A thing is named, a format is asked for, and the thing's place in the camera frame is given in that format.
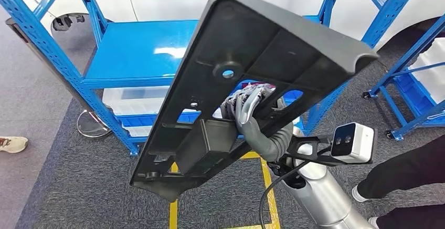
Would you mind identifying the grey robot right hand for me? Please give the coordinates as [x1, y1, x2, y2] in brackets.
[220, 82, 278, 155]

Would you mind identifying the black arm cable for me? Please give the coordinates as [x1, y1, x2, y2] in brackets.
[259, 147, 331, 229]

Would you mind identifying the person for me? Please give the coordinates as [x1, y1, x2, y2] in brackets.
[0, 136, 29, 154]
[351, 135, 445, 229]

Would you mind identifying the blue metal shelf rack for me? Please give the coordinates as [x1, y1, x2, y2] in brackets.
[0, 0, 427, 157]
[363, 15, 445, 142]

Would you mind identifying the black stanchion with chrome base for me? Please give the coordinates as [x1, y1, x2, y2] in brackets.
[5, 17, 113, 140]

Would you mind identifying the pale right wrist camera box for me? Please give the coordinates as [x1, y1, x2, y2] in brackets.
[330, 122, 375, 164]

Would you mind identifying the black plastic mounting plate part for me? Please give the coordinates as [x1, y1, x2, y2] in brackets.
[129, 0, 379, 203]

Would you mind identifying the yellow floor tape square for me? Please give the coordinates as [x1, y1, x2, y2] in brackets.
[169, 151, 282, 229]

